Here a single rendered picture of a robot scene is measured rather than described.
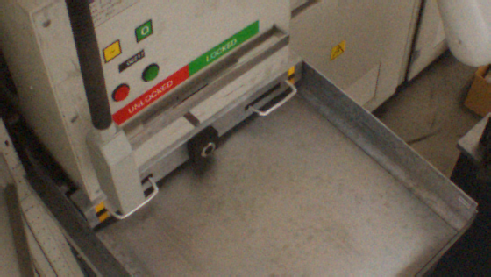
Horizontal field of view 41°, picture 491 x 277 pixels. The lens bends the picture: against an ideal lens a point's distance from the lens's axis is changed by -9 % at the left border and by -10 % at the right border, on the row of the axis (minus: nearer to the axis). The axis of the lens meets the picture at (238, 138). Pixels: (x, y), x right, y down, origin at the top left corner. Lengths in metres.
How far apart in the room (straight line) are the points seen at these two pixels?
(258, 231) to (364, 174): 0.24
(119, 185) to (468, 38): 0.73
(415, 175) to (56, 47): 0.75
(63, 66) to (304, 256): 0.56
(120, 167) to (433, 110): 1.75
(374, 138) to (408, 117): 1.17
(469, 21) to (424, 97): 1.32
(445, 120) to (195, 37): 1.59
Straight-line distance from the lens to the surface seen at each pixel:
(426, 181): 1.36
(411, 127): 2.54
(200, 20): 1.14
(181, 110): 1.18
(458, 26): 1.36
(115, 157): 1.01
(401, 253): 1.29
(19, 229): 1.36
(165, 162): 1.30
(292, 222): 1.30
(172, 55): 1.14
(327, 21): 1.83
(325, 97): 1.45
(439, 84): 2.71
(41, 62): 0.98
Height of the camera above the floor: 1.97
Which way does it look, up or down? 54 degrees down
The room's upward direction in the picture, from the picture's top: 2 degrees counter-clockwise
